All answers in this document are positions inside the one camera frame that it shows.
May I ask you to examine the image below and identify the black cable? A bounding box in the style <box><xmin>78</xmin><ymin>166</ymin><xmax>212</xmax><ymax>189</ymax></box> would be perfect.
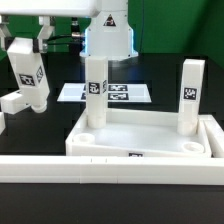
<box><xmin>46</xmin><ymin>16</ymin><xmax>88</xmax><ymax>46</ymax></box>

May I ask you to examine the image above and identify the white front fence bar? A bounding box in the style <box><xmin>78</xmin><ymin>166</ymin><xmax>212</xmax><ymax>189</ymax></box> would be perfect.
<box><xmin>0</xmin><ymin>156</ymin><xmax>224</xmax><ymax>185</ymax></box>

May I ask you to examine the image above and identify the white fence bar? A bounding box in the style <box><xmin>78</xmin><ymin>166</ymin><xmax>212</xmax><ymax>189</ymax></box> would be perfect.
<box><xmin>0</xmin><ymin>156</ymin><xmax>224</xmax><ymax>185</ymax></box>
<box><xmin>200</xmin><ymin>115</ymin><xmax>224</xmax><ymax>158</ymax></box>

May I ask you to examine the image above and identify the white right fence bar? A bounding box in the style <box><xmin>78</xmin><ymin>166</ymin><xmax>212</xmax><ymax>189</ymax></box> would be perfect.
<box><xmin>200</xmin><ymin>115</ymin><xmax>224</xmax><ymax>158</ymax></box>

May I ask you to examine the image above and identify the white marker base plate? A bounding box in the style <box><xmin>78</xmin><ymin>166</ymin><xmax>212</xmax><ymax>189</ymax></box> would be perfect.
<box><xmin>57</xmin><ymin>83</ymin><xmax>151</xmax><ymax>103</ymax></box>

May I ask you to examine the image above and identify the white desk tabletop tray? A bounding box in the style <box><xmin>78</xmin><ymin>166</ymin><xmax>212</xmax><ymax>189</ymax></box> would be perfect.
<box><xmin>65</xmin><ymin>108</ymin><xmax>212</xmax><ymax>158</ymax></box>

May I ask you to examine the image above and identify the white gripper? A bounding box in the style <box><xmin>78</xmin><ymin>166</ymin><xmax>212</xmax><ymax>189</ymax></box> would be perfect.
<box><xmin>0</xmin><ymin>0</ymin><xmax>101</xmax><ymax>53</ymax></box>

